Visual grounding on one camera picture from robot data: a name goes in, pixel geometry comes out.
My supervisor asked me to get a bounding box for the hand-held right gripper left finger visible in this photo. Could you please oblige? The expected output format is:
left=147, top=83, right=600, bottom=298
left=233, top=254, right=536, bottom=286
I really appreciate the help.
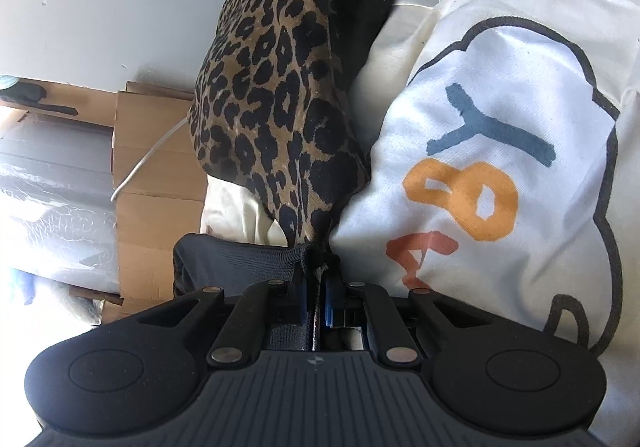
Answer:
left=132, top=267, right=317, bottom=368

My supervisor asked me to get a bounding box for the cream bear printed blanket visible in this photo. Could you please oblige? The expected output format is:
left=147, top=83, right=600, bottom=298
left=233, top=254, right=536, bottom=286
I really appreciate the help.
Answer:
left=200, top=0, right=640, bottom=363

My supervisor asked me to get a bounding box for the tall cardboard box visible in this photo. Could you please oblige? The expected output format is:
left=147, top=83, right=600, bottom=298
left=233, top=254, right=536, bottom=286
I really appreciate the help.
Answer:
left=0, top=74, right=121, bottom=128

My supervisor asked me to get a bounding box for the white cable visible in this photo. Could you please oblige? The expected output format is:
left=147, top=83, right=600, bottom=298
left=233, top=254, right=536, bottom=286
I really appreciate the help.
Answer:
left=111, top=117, right=193, bottom=202

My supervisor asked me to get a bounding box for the flat cardboard sheet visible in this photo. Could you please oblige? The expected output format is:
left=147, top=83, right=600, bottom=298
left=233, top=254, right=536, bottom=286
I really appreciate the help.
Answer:
left=110, top=81, right=210, bottom=323

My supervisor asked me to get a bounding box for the leopard print garment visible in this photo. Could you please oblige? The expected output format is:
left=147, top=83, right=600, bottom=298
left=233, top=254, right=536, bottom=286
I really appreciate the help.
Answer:
left=187, top=0, right=373, bottom=253

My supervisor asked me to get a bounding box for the plastic wrapped mattress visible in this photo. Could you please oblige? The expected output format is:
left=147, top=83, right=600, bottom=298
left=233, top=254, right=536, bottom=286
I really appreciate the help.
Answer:
left=0, top=107, right=121, bottom=288

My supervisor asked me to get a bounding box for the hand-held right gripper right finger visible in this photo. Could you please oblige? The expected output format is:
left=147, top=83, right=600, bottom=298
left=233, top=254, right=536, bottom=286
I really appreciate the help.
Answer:
left=320, top=272, right=506, bottom=368

